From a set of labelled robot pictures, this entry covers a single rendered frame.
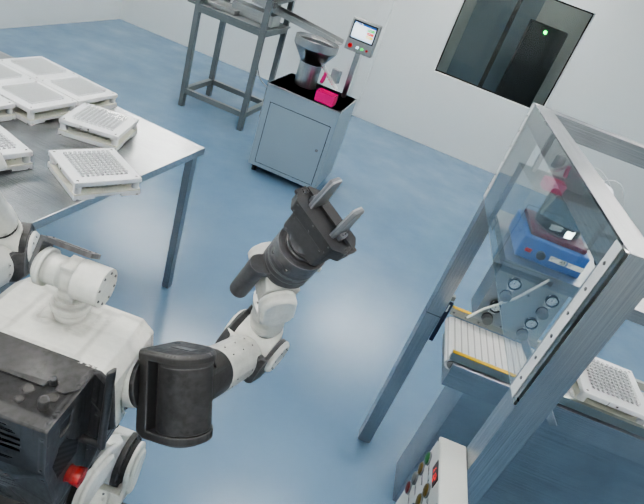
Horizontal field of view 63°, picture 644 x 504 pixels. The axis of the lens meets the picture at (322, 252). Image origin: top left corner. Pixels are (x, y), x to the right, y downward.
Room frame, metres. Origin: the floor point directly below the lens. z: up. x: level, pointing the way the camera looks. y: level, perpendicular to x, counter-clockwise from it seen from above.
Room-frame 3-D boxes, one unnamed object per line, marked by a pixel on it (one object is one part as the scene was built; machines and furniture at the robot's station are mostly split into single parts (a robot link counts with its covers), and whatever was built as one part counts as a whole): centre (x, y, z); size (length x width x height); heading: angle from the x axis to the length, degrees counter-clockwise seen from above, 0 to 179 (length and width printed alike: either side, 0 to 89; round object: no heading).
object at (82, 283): (0.62, 0.35, 1.32); 0.10 x 0.07 x 0.09; 90
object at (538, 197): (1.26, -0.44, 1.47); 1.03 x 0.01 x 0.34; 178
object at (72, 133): (2.04, 1.10, 0.87); 0.24 x 0.24 x 0.02; 8
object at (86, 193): (1.66, 0.89, 0.87); 0.24 x 0.24 x 0.02; 53
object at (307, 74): (4.36, 0.56, 0.95); 0.49 x 0.36 x 0.38; 83
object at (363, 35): (4.42, 0.30, 1.07); 0.23 x 0.10 x 0.62; 83
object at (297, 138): (4.30, 0.52, 0.38); 0.63 x 0.57 x 0.76; 83
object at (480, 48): (6.68, -1.18, 1.43); 1.38 x 0.01 x 1.16; 83
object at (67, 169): (1.66, 0.89, 0.92); 0.25 x 0.24 x 0.02; 143
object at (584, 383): (1.55, -1.11, 0.89); 0.25 x 0.24 x 0.02; 178
